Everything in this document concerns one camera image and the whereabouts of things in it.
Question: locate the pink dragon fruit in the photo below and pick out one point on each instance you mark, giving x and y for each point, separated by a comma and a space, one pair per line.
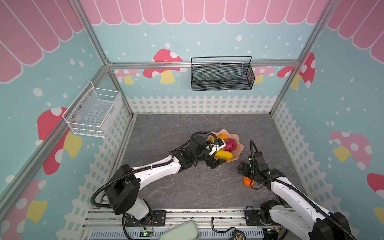
231, 145

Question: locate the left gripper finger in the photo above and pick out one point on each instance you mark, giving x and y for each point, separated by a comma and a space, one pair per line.
220, 143
213, 163

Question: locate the pink scalloped fruit bowl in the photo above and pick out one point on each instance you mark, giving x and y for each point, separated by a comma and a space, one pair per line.
236, 153

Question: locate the pale green padded object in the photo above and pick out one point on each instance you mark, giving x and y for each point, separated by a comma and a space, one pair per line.
186, 231

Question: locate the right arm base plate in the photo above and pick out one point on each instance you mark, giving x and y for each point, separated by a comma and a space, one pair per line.
253, 217

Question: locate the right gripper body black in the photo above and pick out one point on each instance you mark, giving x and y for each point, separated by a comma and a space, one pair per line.
246, 170

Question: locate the yellow lemon fruit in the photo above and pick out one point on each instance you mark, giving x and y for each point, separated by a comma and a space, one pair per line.
222, 154

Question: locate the orange yellow mango fruit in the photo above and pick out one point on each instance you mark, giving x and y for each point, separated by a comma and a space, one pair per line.
222, 137

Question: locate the black mesh wall basket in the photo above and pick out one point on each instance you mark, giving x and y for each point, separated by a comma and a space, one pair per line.
228, 73

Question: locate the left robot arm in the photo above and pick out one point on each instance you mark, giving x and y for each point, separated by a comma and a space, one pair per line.
120, 193

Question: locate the orange tangerine fruit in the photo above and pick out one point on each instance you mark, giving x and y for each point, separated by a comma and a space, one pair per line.
248, 182

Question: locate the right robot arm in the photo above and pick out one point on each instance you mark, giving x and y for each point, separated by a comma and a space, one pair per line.
294, 210

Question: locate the black yellow tape measure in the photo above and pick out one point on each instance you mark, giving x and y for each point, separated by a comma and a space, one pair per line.
238, 235

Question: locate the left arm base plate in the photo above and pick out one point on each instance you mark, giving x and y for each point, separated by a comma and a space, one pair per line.
156, 218

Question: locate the white wire wall basket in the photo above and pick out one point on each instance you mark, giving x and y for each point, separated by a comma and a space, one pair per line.
93, 111

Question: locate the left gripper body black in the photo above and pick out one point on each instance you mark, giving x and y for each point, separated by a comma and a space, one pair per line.
203, 155

